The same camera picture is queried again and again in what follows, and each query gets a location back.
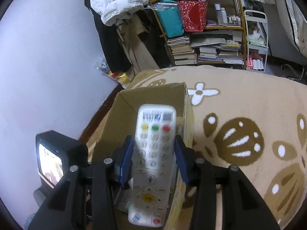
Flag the cardboard box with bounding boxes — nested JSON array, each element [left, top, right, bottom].
[[92, 81, 194, 229]]

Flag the white TV remote coloured buttons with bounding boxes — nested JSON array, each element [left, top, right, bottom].
[[128, 104, 176, 228]]

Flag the plastic snack bag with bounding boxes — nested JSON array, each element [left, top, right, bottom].
[[95, 56, 132, 89]]

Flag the black hanging coat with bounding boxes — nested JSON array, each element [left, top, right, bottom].
[[84, 0, 132, 73]]

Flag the beige tote bag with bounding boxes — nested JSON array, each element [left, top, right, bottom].
[[116, 14, 160, 75]]

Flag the stack of books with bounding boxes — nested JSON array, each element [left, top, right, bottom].
[[167, 30, 244, 67]]

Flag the wooden bookshelf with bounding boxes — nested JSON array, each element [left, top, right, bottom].
[[148, 0, 247, 70]]

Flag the white utility cart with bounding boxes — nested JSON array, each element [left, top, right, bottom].
[[243, 9, 269, 72]]

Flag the teal bag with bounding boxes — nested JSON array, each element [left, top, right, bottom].
[[154, 0, 184, 38]]

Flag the cream office chair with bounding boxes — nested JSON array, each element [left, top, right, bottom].
[[265, 0, 306, 65]]

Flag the red patterned bag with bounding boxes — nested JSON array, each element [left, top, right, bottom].
[[177, 0, 208, 33]]

